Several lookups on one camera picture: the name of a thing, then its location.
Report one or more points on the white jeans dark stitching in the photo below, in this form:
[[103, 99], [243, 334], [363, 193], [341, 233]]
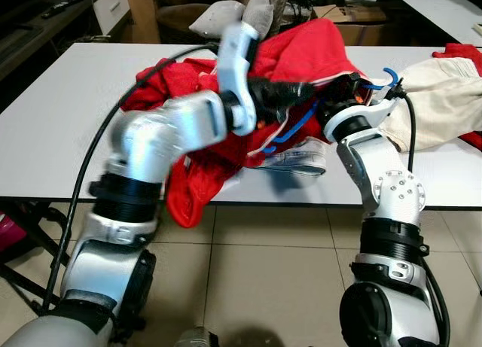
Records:
[[294, 159]]

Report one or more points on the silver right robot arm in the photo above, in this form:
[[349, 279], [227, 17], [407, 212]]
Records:
[[384, 189]]

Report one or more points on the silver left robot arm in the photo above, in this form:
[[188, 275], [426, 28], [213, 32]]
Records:
[[151, 136]]

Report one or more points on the open cardboard box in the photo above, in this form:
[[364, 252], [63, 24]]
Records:
[[361, 32]]

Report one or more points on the grey pillow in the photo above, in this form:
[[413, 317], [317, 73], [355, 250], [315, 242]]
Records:
[[211, 17], [260, 16]]

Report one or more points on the cream trousers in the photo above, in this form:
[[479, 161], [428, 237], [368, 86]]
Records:
[[437, 98]]

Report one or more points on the red garment white label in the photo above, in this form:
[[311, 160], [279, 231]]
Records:
[[196, 189]]

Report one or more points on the brown armchair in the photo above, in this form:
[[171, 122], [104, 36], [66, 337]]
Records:
[[173, 19]]

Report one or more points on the grey long table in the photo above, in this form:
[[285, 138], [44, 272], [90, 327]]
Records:
[[444, 12]]

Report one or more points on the tall cardboard box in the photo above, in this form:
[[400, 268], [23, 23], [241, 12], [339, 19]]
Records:
[[143, 12]]

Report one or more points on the white work table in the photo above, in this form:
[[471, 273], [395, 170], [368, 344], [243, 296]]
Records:
[[60, 136]]

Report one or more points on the black low cabinet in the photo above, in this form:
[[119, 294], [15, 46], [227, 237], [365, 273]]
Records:
[[30, 31]]

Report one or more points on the pink canister vacuum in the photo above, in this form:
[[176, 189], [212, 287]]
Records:
[[7, 234]]

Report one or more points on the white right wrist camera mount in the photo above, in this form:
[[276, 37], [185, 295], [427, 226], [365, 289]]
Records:
[[354, 121]]

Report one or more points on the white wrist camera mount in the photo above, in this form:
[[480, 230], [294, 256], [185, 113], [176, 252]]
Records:
[[235, 61], [354, 121]]

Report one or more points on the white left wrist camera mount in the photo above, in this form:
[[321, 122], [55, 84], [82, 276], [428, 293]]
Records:
[[235, 61]]

